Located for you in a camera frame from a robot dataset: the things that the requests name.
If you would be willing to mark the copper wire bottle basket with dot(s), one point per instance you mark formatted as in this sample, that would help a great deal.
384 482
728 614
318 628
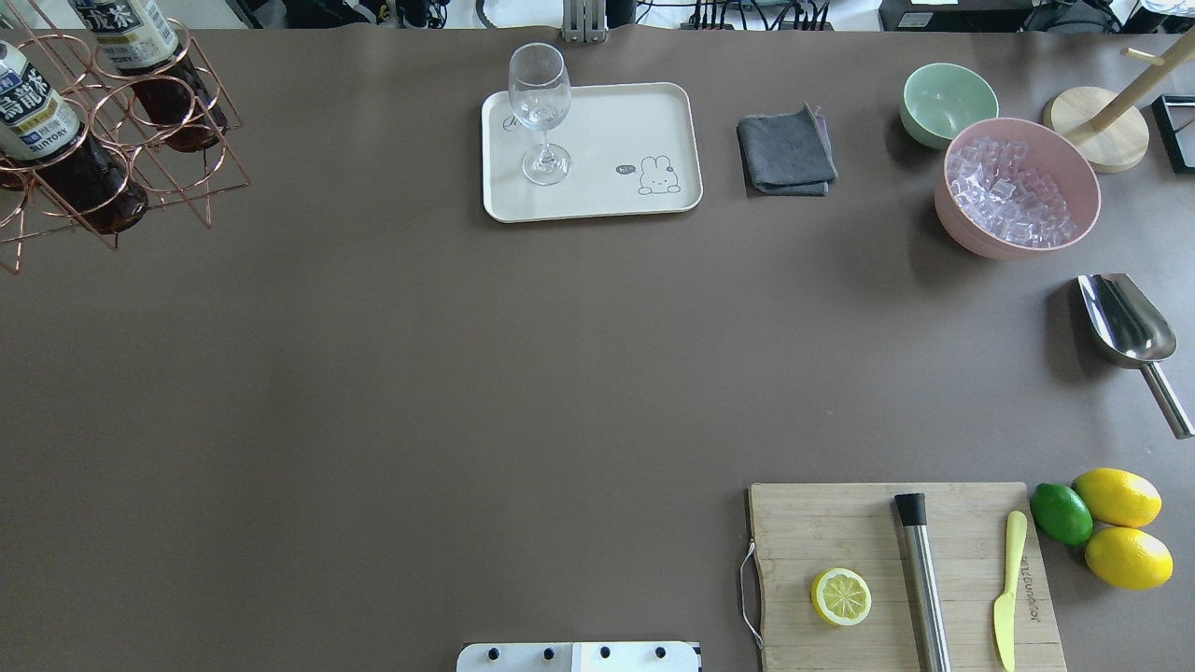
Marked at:
56 41

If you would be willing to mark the tea bottle front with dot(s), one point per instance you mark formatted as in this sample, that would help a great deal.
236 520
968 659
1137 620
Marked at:
45 134

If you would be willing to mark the tea bottle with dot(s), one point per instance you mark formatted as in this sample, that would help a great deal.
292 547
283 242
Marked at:
45 134
138 39

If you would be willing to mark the tea bottle middle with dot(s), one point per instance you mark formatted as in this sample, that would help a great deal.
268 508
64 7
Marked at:
138 39

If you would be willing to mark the cream serving tray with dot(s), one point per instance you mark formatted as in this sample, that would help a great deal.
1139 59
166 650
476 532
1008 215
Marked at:
633 149

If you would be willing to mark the clear wine glass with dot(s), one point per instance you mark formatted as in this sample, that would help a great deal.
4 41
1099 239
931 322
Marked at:
540 96

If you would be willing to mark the grey folded cloth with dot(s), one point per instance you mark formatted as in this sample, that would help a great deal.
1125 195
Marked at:
788 154

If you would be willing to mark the wooden cutting board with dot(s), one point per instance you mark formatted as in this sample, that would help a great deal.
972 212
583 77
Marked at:
802 529

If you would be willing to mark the lemon half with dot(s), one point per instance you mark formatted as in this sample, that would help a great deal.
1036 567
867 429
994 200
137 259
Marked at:
841 597

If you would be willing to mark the green bowl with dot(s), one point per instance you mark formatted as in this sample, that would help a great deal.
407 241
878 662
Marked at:
940 100

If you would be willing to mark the pink bowl with ice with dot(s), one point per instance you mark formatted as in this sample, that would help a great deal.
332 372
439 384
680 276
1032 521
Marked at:
1011 189

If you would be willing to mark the steel muddler black tip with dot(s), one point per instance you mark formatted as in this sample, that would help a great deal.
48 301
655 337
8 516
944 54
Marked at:
912 513

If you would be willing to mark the yellow plastic knife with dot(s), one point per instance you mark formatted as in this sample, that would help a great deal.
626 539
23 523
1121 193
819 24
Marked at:
1003 610

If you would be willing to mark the green lime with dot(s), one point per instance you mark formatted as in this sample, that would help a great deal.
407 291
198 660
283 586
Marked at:
1060 512

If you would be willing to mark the metal ice scoop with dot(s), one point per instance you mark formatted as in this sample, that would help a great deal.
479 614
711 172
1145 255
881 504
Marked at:
1134 333

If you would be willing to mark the yellow lemon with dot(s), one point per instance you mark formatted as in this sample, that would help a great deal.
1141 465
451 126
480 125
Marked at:
1128 558
1119 497

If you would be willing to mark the wooden cup tree stand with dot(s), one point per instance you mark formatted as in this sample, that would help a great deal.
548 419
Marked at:
1106 126

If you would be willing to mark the black tray with glasses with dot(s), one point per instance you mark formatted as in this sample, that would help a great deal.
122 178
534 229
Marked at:
1173 115

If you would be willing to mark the aluminium frame post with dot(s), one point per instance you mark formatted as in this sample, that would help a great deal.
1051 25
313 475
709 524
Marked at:
584 21

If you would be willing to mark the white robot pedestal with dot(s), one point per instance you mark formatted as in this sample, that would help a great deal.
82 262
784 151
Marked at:
635 655

